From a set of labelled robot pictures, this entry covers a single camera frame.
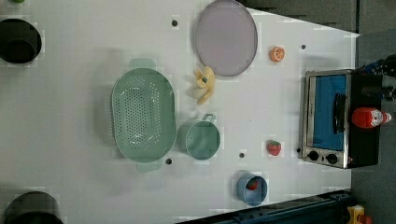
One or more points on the blue metal frame rail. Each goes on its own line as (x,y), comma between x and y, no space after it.
(327,208)

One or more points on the green cup with handle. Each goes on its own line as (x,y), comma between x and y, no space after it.
(199,138)

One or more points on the black cylinder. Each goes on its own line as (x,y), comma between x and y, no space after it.
(35,207)
(20,42)

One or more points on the purple round plate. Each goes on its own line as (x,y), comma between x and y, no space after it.
(226,37)

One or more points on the black cylinder lower left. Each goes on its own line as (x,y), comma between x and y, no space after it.
(35,207)

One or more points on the blue cup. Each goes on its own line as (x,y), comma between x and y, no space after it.
(251,197)

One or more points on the silver toaster oven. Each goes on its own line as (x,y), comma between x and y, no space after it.
(329,135)

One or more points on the yellow red clamp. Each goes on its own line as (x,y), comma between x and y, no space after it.
(358,216)

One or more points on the green perforated colander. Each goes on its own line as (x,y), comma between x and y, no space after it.
(144,115)

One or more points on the orange slice toy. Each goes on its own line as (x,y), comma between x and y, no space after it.
(277,54)

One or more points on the strawberry inside blue cup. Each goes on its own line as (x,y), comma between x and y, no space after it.
(252,184)

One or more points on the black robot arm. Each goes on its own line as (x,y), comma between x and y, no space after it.
(383,67)

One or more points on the black cylinder upper left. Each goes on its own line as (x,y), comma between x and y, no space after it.
(20,42)

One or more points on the peeled banana toy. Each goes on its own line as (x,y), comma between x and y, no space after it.
(202,88)

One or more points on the red plush ketchup bottle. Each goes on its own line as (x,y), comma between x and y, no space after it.
(369,117)

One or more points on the red toy strawberry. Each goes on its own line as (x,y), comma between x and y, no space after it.
(274,148)

